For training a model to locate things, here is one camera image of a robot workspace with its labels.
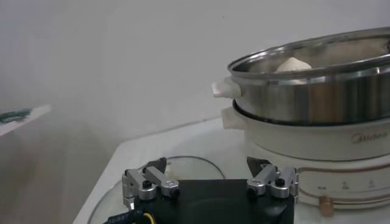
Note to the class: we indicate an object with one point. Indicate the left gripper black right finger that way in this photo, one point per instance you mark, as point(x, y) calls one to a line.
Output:
point(268, 179)

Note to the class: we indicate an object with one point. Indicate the green circuit board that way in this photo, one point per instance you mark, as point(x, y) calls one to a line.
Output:
point(13, 115)

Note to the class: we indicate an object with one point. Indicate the white steamed baozi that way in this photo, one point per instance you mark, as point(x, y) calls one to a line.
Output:
point(292, 65)

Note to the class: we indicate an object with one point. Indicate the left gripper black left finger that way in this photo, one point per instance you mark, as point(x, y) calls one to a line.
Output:
point(155, 179)

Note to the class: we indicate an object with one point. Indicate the white electric cooking pot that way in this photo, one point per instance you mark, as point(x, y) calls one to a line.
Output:
point(289, 143)

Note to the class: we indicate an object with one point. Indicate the white side table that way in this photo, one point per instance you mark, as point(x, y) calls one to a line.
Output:
point(36, 114)

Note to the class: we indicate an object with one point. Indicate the perforated steel steamer basket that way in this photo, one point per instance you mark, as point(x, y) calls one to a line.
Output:
point(289, 100)

